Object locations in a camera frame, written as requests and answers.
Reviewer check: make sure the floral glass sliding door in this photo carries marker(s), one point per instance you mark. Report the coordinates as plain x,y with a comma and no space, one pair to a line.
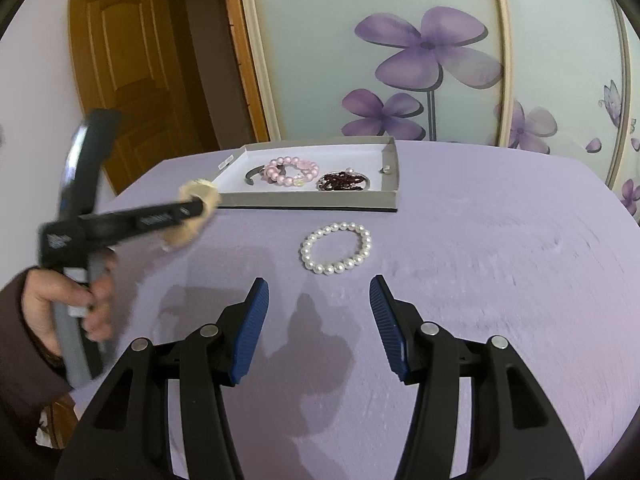
631,160
325,10
560,60

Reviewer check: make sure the grey cardboard tray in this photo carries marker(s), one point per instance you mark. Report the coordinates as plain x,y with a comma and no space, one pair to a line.
350,200

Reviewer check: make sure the brown wooden door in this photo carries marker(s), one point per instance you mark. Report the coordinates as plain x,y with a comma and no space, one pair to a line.
130,60

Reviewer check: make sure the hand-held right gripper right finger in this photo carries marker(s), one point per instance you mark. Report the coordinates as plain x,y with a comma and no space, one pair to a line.
387,330

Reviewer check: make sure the wooden door frame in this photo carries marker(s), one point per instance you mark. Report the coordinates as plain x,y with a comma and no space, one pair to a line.
245,60

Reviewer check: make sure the person's left hand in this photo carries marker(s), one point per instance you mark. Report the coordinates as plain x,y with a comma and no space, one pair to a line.
37,300

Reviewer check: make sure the silver bangle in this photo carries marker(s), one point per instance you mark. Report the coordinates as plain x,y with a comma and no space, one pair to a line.
369,183

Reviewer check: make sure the black bangle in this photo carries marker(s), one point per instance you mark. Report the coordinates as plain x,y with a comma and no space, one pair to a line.
248,175

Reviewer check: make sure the purple tablecloth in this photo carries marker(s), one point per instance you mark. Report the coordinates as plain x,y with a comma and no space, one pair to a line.
500,285

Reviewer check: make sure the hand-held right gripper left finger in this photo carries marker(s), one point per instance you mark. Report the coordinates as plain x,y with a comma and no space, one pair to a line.
250,330

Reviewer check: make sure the person's left forearm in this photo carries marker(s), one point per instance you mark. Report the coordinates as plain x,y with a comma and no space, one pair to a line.
20,390

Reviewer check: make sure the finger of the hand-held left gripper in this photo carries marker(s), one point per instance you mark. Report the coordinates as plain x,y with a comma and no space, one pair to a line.
192,208

